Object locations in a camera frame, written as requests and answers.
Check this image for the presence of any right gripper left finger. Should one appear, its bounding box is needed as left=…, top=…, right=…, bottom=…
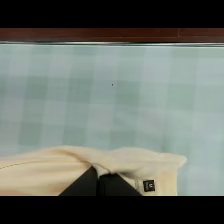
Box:
left=58, top=166, right=99, bottom=197

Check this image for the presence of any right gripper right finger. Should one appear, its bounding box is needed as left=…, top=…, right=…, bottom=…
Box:
left=98, top=172, right=143, bottom=197

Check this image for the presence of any cream garment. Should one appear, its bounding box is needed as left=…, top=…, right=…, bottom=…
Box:
left=0, top=144, right=188, bottom=197

